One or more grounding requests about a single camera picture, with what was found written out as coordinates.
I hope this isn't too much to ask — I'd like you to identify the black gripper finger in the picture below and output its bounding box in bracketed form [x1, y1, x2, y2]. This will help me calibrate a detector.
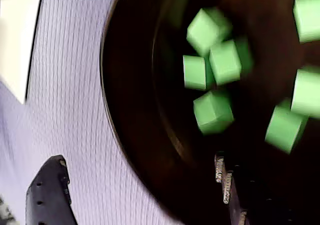
[24, 154, 78, 225]
[214, 152, 310, 225]

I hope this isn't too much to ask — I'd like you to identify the green cube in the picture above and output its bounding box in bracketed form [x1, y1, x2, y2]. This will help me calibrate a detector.
[264, 97, 309, 155]
[192, 89, 235, 136]
[182, 54, 216, 91]
[208, 36, 255, 86]
[186, 7, 233, 57]
[292, 0, 320, 45]
[290, 64, 320, 121]

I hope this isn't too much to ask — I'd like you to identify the white round plate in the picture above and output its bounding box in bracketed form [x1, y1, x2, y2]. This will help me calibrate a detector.
[0, 0, 45, 105]

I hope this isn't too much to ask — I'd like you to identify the blue woven tablecloth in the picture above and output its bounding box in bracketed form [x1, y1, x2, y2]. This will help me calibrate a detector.
[0, 0, 186, 225]

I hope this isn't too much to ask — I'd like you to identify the black metal bucket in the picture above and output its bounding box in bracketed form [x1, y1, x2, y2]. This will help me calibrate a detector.
[99, 0, 320, 225]

